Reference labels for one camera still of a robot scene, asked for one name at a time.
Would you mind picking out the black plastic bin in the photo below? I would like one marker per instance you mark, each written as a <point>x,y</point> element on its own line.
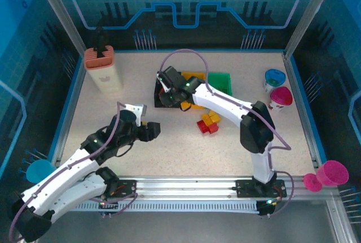
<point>156,100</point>

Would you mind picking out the yellow plastic bin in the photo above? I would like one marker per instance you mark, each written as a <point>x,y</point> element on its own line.
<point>197,74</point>

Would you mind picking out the yellow lego brick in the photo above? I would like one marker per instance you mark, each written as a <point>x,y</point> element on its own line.
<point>206,119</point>
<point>215,117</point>

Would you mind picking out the red lego brick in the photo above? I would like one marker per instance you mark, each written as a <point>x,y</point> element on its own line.
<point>213,129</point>
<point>202,127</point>

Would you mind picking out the green plastic bin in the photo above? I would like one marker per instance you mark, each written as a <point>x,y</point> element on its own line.
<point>220,81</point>

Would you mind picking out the green lego brick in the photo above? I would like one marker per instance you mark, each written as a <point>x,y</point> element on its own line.
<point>223,88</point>

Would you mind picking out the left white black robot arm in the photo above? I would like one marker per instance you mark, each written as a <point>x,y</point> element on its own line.
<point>65,178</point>

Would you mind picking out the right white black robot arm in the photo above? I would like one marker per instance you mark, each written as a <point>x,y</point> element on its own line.
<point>225,105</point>

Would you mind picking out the beige knife block salmon top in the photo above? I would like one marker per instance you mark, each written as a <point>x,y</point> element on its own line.
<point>107,79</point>

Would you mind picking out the black controller box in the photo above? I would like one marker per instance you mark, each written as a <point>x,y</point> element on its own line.
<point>266,210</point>
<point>108,209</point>

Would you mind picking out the cyan plastic goblet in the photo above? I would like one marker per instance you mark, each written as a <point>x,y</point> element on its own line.
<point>38,171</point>

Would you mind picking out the blue cup on table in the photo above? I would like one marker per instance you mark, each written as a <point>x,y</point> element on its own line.
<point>275,76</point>

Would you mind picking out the magenta cup on table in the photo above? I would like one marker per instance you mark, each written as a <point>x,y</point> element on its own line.
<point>280,97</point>

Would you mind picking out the magenta plastic goblet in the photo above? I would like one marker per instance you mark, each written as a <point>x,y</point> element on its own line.
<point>332,174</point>

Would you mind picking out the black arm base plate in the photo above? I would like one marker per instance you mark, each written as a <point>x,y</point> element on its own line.
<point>128,186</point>
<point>245,188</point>

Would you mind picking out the aluminium front rail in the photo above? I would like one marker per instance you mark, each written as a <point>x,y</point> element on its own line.
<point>183,188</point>

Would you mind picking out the blue edged side rail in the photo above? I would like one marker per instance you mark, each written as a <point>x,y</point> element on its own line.
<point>72,90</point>
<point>298,90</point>

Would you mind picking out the aluminium frame post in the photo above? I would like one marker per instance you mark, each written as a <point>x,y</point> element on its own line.
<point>313,9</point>
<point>57,9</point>

